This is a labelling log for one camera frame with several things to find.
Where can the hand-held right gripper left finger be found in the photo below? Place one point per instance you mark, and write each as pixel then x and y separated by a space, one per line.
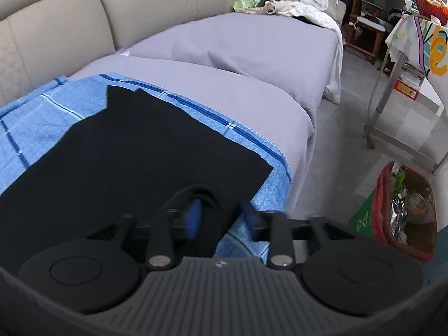
pixel 195 218

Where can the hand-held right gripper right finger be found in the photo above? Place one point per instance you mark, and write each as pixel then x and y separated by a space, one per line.
pixel 250 218

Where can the black pants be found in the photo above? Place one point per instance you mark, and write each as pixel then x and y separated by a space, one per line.
pixel 140 154

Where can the green floor bag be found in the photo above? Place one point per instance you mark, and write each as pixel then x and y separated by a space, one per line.
pixel 362 217

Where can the trash bin with red bag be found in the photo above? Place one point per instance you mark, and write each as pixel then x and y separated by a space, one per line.
pixel 406 210

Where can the grey bed sheet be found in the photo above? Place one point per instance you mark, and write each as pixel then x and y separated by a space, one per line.
pixel 245 52

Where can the blue checked blanket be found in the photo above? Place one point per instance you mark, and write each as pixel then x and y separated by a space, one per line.
pixel 42 112

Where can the red flat box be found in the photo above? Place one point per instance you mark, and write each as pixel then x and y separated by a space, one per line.
pixel 406 89

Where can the beige crumpled cloth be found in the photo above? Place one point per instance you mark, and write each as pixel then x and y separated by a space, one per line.
pixel 280 7

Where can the stack of books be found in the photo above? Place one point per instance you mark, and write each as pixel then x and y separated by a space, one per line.
pixel 413 71

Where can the wooden stool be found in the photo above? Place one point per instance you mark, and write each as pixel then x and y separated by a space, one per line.
pixel 365 29

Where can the beige leather sofa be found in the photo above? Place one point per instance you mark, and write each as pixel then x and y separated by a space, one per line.
pixel 105 10

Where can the colourful printed tablecloth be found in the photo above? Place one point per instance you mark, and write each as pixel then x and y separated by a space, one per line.
pixel 420 38

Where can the red basket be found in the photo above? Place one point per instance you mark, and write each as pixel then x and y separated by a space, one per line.
pixel 432 8

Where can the metal frame table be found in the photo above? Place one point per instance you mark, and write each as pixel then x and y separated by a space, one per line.
pixel 388 91

